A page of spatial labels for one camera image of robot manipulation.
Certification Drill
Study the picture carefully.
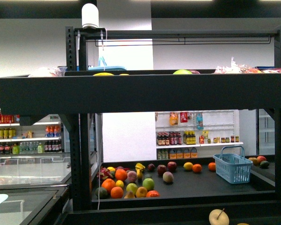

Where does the white retail shelf unit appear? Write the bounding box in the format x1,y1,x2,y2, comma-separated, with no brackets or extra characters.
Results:
155,110,243,159

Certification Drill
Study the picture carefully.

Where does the black metal shelf rack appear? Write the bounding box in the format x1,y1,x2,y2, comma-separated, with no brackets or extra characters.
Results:
0,27,281,225

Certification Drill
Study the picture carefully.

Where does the small blue basket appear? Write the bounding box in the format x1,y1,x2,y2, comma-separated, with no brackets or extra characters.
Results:
213,145,253,184

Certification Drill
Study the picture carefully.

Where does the glass top freezer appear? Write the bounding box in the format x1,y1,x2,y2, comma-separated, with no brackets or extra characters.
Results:
0,153,71,225

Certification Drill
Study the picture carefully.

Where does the pale round pear with stem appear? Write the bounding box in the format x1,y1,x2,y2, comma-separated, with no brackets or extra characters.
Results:
209,209,229,225

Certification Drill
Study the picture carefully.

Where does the white dome camera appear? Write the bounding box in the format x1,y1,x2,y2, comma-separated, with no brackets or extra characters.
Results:
81,3,99,29

